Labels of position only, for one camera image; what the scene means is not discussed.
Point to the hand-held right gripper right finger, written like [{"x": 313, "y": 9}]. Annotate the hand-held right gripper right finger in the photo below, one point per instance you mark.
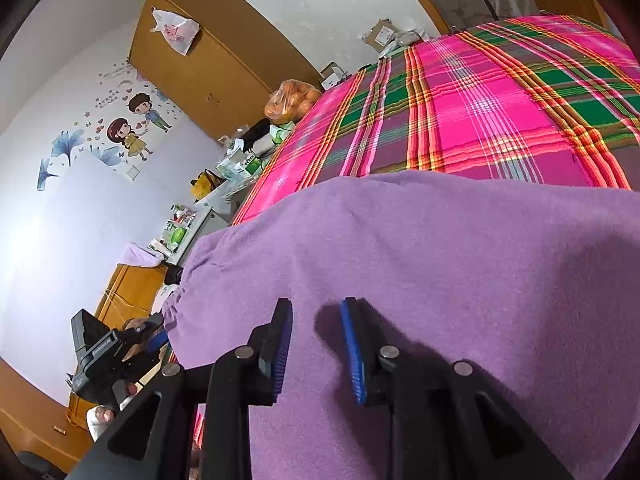
[{"x": 352, "y": 355}]

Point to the grey plastic mailer bags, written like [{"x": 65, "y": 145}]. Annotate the grey plastic mailer bags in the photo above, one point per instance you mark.
[{"x": 405, "y": 42}]

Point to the black cloth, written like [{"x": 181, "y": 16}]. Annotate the black cloth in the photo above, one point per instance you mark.
[{"x": 173, "y": 275}]

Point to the wooden side cabinet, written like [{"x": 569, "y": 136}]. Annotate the wooden side cabinet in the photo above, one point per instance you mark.
[{"x": 30, "y": 410}]

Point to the cartoon couple wall sticker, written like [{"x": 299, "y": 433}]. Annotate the cartoon couple wall sticker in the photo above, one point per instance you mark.
[{"x": 125, "y": 135}]

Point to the wooden wardrobe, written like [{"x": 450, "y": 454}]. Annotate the wooden wardrobe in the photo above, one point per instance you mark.
[{"x": 215, "y": 60}]

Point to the person's left hand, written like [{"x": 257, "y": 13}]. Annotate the person's left hand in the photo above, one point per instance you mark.
[{"x": 102, "y": 417}]

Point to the white cardboard box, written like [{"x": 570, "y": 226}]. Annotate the white cardboard box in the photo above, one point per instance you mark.
[{"x": 332, "y": 77}]

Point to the green snack packet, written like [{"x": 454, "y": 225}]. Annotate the green snack packet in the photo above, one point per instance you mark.
[{"x": 177, "y": 236}]

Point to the black bag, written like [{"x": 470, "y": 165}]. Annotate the black bag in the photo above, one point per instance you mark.
[{"x": 257, "y": 132}]

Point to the white plastic bag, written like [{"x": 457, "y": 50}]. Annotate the white plastic bag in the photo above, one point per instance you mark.
[{"x": 177, "y": 32}]

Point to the pink green plaid bed sheet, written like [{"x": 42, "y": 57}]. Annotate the pink green plaid bed sheet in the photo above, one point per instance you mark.
[{"x": 475, "y": 110}]

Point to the wooden headboard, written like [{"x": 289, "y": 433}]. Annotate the wooden headboard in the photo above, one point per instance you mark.
[{"x": 130, "y": 290}]

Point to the brown cardboard box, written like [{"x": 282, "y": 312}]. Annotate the brown cardboard box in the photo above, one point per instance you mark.
[{"x": 382, "y": 35}]

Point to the white wall socket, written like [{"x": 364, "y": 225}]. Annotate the white wall socket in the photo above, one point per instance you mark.
[{"x": 132, "y": 173}]

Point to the bag of oranges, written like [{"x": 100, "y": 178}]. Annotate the bag of oranges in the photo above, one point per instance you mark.
[{"x": 292, "y": 102}]

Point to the purple fleece pants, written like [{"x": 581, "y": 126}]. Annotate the purple fleece pants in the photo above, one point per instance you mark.
[{"x": 425, "y": 260}]

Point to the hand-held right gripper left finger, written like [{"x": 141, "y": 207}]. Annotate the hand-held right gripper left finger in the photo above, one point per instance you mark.
[{"x": 280, "y": 355}]

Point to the green white box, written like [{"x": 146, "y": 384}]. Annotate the green white box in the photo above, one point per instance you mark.
[{"x": 250, "y": 166}]

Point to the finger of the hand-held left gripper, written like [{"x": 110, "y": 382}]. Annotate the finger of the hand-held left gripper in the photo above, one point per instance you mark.
[
  {"x": 157, "y": 341},
  {"x": 147, "y": 322}
]

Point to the yellow bag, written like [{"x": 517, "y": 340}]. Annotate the yellow bag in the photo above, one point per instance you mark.
[{"x": 205, "y": 185}]

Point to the white nightstand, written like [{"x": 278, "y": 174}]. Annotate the white nightstand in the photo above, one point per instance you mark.
[{"x": 200, "y": 235}]

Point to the lilac towel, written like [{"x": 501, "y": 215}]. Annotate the lilac towel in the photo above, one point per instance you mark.
[{"x": 142, "y": 255}]

